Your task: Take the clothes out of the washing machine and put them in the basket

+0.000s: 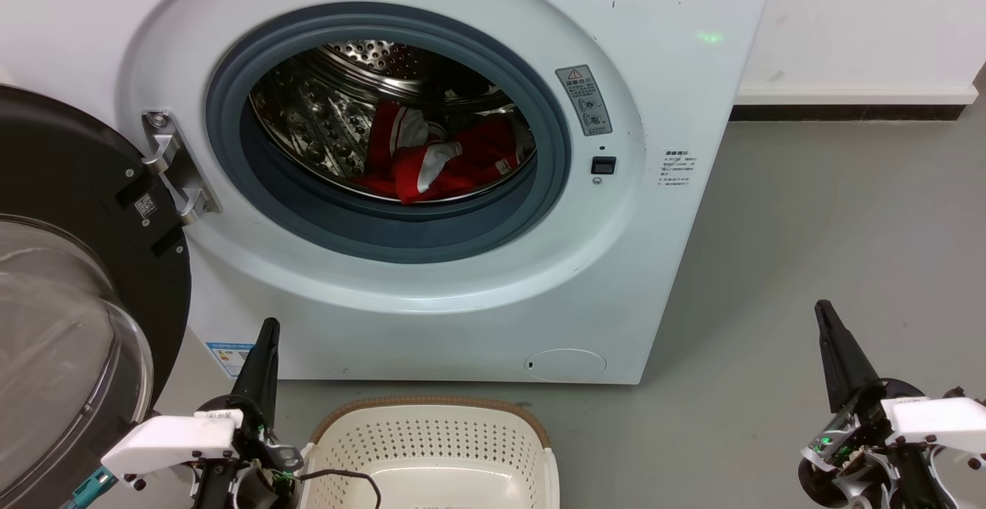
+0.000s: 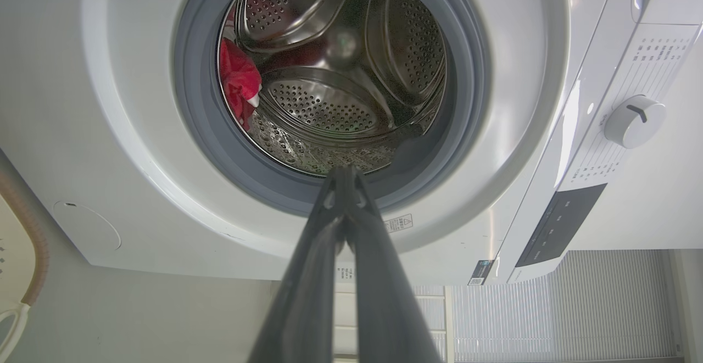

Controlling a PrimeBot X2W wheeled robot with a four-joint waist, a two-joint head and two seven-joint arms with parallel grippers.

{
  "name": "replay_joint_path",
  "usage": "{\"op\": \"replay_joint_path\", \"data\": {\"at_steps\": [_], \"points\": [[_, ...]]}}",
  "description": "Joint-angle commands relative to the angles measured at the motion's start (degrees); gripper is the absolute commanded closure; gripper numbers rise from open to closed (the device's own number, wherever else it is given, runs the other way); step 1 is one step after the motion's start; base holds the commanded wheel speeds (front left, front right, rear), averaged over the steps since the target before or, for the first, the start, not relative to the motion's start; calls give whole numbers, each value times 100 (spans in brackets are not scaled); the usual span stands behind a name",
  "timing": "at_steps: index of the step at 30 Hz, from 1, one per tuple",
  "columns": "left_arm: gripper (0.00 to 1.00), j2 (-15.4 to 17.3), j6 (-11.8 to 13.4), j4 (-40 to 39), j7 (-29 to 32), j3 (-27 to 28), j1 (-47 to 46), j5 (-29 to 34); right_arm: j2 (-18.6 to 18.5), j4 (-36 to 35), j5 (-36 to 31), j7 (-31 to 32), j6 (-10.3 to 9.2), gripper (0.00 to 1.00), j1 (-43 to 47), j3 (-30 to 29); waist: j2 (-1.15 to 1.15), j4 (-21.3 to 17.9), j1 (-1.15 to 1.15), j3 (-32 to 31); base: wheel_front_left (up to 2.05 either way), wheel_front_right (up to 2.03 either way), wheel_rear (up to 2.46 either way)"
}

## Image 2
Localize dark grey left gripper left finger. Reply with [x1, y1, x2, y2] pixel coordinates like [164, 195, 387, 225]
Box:
[248, 166, 348, 363]

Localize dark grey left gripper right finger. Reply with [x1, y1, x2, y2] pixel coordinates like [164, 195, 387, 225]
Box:
[344, 166, 443, 363]

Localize red cloth garment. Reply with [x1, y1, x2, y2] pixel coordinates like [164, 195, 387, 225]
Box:
[220, 38, 262, 131]

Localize cream laundry basket brown rim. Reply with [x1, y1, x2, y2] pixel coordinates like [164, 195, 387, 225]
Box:
[0, 172, 50, 361]

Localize white window blinds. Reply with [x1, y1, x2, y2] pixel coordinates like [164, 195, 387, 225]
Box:
[413, 250, 684, 363]

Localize white front-load washing machine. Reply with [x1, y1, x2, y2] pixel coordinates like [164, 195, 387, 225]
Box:
[0, 0, 703, 287]

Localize white program dial knob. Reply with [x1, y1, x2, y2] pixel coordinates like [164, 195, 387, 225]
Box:
[604, 95, 667, 149]

